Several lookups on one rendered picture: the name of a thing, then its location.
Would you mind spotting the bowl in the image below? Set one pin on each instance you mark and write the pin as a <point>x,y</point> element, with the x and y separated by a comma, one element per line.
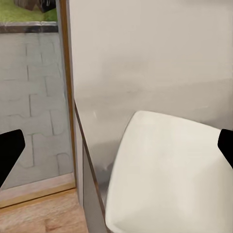
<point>169,176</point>

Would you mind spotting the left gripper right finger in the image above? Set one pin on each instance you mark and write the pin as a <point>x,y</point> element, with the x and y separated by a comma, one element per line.
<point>225,144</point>

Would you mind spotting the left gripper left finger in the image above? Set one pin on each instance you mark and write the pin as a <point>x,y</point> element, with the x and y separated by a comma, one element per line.
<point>12,145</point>

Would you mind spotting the fixed window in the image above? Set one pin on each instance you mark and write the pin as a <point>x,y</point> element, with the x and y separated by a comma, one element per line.
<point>34,97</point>

